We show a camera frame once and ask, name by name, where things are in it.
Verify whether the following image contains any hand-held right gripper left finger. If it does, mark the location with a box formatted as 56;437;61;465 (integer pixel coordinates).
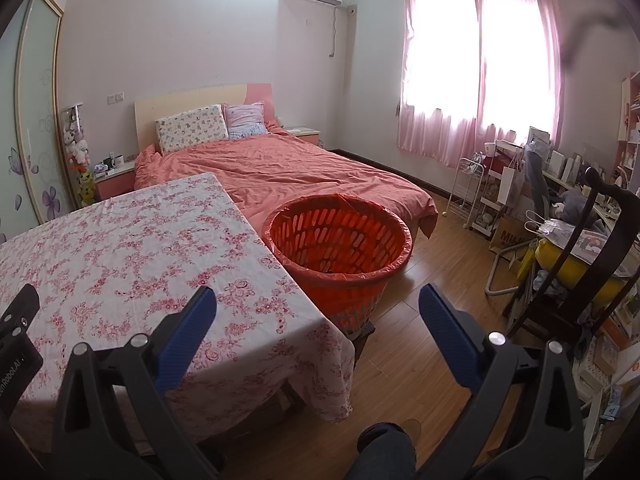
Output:
50;286;218;480

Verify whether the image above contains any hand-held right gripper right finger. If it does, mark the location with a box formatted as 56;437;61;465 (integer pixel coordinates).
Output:
419;284;587;480

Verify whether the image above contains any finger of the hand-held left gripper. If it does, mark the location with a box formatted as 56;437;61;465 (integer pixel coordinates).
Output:
0;284;41;335

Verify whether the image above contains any orange laundry basket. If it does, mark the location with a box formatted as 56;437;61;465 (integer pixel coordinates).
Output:
261;194;416;338

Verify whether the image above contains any cardboard box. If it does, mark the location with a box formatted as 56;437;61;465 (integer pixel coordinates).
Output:
489;215;532;261

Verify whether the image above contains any person's jeans leg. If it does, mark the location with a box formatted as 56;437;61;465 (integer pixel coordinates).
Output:
345;422;418;480

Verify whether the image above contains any white trolley shelf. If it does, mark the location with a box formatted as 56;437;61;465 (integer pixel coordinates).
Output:
472;141;526;236

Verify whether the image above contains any pink nightstand with mugs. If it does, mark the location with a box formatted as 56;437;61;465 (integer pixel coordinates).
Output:
94;160;136;201

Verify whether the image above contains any clear tube of plush toys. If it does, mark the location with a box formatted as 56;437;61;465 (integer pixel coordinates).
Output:
60;105;96;206

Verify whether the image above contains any wardrobe with flower doors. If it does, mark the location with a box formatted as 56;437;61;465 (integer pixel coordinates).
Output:
0;0;81;246

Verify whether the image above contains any grey office chair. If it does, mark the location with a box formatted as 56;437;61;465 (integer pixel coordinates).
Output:
522;147;557;221

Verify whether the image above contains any dark wooden chair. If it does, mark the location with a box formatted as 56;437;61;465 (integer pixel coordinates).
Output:
505;167;640;361

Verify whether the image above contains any pink duvet bed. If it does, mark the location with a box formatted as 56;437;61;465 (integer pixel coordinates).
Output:
134;127;438;241

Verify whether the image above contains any floral pillow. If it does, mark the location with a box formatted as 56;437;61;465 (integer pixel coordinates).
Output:
155;105;230;156

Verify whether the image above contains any striped pink pillow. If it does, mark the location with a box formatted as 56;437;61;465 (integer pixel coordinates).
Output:
222;101;268;141

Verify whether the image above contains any beige and pink headboard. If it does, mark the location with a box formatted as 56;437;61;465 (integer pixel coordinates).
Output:
134;83;277;151

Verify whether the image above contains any pink curtain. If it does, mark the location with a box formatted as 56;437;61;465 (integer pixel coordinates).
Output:
397;0;563;171

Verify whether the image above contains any air conditioner pipe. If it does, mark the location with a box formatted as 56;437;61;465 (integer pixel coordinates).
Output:
327;6;357;58

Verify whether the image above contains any white wire rack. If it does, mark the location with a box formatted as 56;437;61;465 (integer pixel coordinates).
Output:
446;156;483;228

